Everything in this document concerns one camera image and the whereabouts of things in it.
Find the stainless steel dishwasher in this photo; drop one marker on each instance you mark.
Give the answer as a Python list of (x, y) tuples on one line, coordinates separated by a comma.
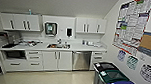
[(81, 61)]

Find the small blue-label bottle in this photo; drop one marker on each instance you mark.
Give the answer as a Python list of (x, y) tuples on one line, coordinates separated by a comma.
[(83, 42)]

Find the black soap dispenser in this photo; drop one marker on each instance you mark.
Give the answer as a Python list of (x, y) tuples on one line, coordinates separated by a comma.
[(69, 32)]

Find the chrome faucet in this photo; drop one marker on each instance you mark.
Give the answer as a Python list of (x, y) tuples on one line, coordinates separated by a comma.
[(59, 41)]

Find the steel sink basin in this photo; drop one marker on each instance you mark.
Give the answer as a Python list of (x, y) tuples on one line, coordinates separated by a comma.
[(59, 46)]

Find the white double-door sink cabinet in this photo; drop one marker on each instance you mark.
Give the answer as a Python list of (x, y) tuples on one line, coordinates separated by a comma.
[(57, 60)]

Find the white drawer stack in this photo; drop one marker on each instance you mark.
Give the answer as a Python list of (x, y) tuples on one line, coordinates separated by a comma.
[(34, 60), (98, 58)]

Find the steel paper towel dispenser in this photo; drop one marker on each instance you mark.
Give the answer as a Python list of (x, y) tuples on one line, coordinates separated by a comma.
[(50, 28)]

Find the black-lid trash bin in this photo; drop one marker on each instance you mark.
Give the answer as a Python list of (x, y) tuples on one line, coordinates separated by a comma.
[(103, 66)]

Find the red and black utensils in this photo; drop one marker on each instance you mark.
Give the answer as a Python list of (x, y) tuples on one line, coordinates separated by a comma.
[(34, 44)]

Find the green-lid trash bin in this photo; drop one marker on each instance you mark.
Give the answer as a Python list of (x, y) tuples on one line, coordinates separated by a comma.
[(113, 76)]

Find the pale blue plastic bottle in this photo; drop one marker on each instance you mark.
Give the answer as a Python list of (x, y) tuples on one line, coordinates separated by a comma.
[(30, 12)]

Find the black microwave oven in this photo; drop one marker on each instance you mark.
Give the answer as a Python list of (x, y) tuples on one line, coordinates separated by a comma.
[(14, 55)]

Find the white wide drawer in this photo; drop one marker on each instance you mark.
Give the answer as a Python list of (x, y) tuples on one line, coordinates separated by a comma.
[(15, 65)]

